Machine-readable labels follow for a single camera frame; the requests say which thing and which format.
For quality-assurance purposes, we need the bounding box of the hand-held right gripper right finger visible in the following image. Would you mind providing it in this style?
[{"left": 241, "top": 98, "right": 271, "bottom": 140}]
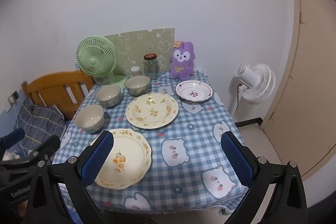
[{"left": 220, "top": 131, "right": 307, "bottom": 224}]

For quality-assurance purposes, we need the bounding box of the green printed board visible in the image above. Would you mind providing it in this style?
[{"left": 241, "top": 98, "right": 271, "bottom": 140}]
[{"left": 104, "top": 28, "right": 175, "bottom": 77}]

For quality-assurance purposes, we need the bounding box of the wooden bed headboard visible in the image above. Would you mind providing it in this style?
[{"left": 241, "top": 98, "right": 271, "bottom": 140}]
[{"left": 21, "top": 70, "right": 95, "bottom": 119}]

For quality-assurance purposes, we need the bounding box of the grey plaid blanket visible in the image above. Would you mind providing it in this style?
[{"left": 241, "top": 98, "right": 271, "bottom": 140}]
[{"left": 16, "top": 103, "right": 67, "bottom": 151}]

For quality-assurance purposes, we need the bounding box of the black fan cable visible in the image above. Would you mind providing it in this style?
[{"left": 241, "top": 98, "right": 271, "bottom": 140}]
[{"left": 234, "top": 84, "right": 243, "bottom": 113}]

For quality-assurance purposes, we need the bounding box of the white standing fan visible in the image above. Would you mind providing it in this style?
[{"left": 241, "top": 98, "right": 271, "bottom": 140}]
[{"left": 228, "top": 64, "right": 276, "bottom": 115}]

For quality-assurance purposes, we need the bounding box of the floral ceramic bowl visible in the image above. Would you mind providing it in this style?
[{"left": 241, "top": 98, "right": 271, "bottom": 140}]
[
  {"left": 124, "top": 75, "right": 151, "bottom": 97},
  {"left": 94, "top": 85, "right": 124, "bottom": 108},
  {"left": 75, "top": 104, "right": 105, "bottom": 134}
]

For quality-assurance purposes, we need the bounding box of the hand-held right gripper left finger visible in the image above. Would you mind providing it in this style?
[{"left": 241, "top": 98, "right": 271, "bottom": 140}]
[{"left": 26, "top": 131, "right": 116, "bottom": 224}]

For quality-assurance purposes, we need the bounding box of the blue checked printed tablecloth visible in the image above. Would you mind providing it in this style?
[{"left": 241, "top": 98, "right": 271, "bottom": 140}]
[{"left": 52, "top": 70, "right": 248, "bottom": 214}]

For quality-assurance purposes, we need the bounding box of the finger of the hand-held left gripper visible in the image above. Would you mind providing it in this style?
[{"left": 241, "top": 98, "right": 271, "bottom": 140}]
[
  {"left": 0, "top": 128, "right": 25, "bottom": 151},
  {"left": 29, "top": 135, "right": 61, "bottom": 161}
]

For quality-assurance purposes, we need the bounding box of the purple plush toy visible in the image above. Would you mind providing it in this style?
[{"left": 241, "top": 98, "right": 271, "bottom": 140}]
[{"left": 169, "top": 41, "right": 195, "bottom": 81}]

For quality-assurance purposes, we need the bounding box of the wall socket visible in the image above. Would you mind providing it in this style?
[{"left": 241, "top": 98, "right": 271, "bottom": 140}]
[{"left": 7, "top": 91, "right": 20, "bottom": 106}]

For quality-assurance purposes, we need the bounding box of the white crumpled cloth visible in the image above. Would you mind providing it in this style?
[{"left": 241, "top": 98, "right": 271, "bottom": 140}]
[{"left": 2, "top": 151, "right": 21, "bottom": 161}]

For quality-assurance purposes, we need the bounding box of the beige door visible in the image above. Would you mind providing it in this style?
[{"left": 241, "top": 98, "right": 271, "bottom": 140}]
[{"left": 262, "top": 0, "right": 336, "bottom": 177}]

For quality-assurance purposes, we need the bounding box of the white plate with red pattern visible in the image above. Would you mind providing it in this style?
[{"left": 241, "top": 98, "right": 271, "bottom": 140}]
[{"left": 175, "top": 80, "right": 213, "bottom": 103}]

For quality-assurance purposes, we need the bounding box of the round yellow floral plate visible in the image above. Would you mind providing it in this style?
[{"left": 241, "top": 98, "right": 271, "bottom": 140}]
[{"left": 125, "top": 93, "right": 179, "bottom": 130}]

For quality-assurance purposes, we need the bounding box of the glass jar with dark lid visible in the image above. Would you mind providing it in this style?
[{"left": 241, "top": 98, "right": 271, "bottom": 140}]
[{"left": 143, "top": 54, "right": 159, "bottom": 80}]

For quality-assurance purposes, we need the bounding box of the scalloped yellow floral plate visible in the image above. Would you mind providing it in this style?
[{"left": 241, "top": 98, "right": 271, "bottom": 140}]
[{"left": 89, "top": 128, "right": 152, "bottom": 190}]

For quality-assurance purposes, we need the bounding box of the green desk fan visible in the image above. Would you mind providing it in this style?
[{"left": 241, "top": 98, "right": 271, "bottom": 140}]
[{"left": 76, "top": 35, "right": 126, "bottom": 86}]

